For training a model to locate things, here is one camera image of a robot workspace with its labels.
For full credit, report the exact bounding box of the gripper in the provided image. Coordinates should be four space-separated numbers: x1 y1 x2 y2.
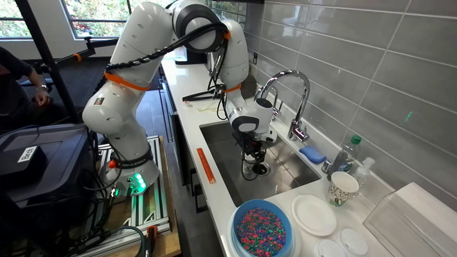
232 131 267 164

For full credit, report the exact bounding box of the clear plastic cup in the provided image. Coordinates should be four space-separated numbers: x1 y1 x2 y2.
242 153 258 176

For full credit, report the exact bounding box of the steel sink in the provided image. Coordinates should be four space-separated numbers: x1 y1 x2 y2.
199 121 322 208

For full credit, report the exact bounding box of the small chrome tap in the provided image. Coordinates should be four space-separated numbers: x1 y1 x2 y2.
269 86 285 122

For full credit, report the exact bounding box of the tall chrome tap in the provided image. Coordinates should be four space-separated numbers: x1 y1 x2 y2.
254 70 311 143

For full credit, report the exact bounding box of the printed paper cup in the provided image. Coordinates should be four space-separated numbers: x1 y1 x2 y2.
327 171 360 207

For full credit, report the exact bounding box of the white cup lid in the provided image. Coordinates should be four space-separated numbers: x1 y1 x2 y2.
338 228 369 257
314 239 346 257

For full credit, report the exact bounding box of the orange ruler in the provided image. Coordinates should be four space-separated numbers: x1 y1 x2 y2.
196 147 217 184

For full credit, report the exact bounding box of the blue sponge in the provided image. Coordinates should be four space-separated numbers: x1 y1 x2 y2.
299 145 327 164

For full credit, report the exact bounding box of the chrome soap pump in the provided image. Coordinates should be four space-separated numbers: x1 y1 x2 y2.
321 158 335 175

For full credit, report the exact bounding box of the blue bowl of coloured beads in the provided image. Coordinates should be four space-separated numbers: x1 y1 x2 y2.
232 199 294 257

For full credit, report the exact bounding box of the white paper plate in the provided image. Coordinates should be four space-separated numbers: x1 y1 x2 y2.
291 194 337 237

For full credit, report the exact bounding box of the clear bottle with green cap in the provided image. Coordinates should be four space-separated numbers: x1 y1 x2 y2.
327 135 362 182

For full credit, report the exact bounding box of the white bowl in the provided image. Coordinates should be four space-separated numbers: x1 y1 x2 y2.
227 206 301 257

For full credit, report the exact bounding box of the small clear plastic bottle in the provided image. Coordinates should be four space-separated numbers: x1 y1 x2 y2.
353 157 376 188

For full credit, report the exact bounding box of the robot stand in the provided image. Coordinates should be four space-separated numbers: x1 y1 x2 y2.
70 135 182 257

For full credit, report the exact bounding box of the black coffee machine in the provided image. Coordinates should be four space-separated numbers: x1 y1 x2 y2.
174 46 208 66

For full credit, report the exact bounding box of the orange and black clamp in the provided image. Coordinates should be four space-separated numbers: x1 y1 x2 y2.
145 225 158 257

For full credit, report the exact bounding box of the clear plastic box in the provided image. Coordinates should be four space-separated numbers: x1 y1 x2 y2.
363 182 457 257

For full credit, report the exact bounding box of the window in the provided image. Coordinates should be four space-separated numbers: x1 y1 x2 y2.
0 0 172 40

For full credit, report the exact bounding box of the black plastic bin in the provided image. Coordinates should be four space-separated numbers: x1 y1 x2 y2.
0 123 94 209

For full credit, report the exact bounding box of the person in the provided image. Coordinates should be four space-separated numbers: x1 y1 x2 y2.
0 46 55 133

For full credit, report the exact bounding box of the black cabinet handle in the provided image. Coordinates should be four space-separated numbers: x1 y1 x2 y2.
189 168 209 214

